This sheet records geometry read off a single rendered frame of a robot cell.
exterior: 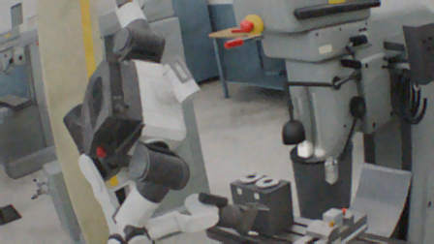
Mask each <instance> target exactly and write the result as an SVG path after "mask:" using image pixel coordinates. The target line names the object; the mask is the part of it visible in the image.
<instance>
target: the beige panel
mask: <svg viewBox="0 0 434 244"><path fill-rule="evenodd" d="M97 5H98V4H97V0H36V7H37V8H36V10H37V11H36V12H37V20H38V22H37V23H38V33H39V35H38V36H39V47H40V53H41V61H42V63H41V64H42V70H43V71H42V73H43V79H44V84H45V85H44V87H45V93H46V103H47V109H48V112H49V114H48V116H49V118H50V124H51V128H52V132H53V137H54V141H55V145H56V151H57V154H58V157H59V162H60V166H61V168H62V172H63V174H64V178H65V182H66V186H67V189H68V193H69V196H70V198H71V201H72V205H73V208H74V209H75V212H76V215H77V220H78V223H79V226H80V228H81V231H82V233H83V235H84V238H85V240H86V242H87V244H108V241H109V240H108V238H109V226H108V223H107V219H106V216H105V213H104V210H103V207H102V205H101V204H100V203H99V202H98V201H97V199H96V198H95V196H94V192H93V188H92V185H91V184H90V183H89V181H88V180H87V179H86V177H85V176H84V174H82V172H81V170H80V168H79V166H78V159H79V153H78V149H77V147H76V145H75V143H74V141H73V140H72V138H71V136H70V135H69V132H68V130H67V128H66V127H65V124H64V123H63V117H64V115H65V114H67V112H68V111H69V110H70V109H71V108H73V107H75V106H76V105H78V104H82V101H83V98H84V95H85V90H86V87H87V84H88V82H89V79H90V76H92V75H93V73H94V71H95V70H96V68H98V66H99V64H100V63H101V62H102V61H103V55H102V45H101V38H100V37H101V35H100V28H99V26H100V25H99V19H98V11H97V10H98V8H97ZM105 184H106V186H107V189H109V188H112V187H113V186H115V185H117V184H118V181H117V175H115V176H113V178H112V179H110V180H109V181H106V182H105Z"/></svg>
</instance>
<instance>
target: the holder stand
mask: <svg viewBox="0 0 434 244"><path fill-rule="evenodd" d="M230 189H231V194H232V202H233V205H243V206H244V205H245V204H246V203H248V202H257V203H258V204H259V205H265V206H267V207H270V208H269V210H267V209H259V208H258V209H259V211H258V214H257V216H256V219H255V220H254V223H253V225H252V227H251V229H253V230H258V231H259V232H264V233H266V234H269V235H273V234H275V233H276V232H277V231H279V230H281V229H285V228H287V227H288V226H289V225H291V224H293V223H294V222H295V220H294V211H293V209H294V206H293V195H292V184H291V182H290V181H288V180H284V179H280V178H279V177H277V176H266V175H263V174H262V173H260V172H248V173H246V174H243V175H242V176H240V177H239V179H237V180H235V181H234V182H231V183H230Z"/></svg>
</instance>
